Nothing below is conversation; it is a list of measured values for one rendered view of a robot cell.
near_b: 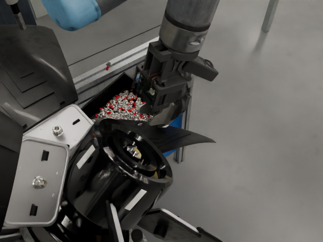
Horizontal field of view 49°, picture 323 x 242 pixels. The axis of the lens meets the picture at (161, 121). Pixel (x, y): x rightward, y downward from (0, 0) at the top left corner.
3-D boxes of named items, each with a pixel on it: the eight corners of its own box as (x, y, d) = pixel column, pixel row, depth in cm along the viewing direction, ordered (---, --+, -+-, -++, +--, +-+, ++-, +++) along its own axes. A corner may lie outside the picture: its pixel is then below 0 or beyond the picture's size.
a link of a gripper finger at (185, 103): (160, 110, 70) (171, 76, 64) (167, 107, 71) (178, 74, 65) (174, 125, 68) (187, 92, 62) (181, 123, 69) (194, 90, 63)
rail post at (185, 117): (178, 163, 178) (188, 51, 114) (173, 158, 180) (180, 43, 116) (184, 160, 179) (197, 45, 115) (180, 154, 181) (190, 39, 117)
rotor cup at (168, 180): (100, 292, 38) (176, 213, 35) (0, 205, 39) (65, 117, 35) (136, 227, 52) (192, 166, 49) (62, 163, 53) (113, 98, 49)
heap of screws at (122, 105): (117, 164, 86) (115, 157, 83) (77, 133, 91) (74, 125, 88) (166, 115, 94) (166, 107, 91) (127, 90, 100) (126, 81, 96)
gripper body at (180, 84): (129, 89, 66) (142, 33, 58) (165, 78, 71) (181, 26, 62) (153, 116, 62) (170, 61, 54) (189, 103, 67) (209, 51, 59)
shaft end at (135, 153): (138, 161, 41) (140, 158, 41) (124, 149, 41) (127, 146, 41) (142, 155, 43) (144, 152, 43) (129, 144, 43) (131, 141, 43)
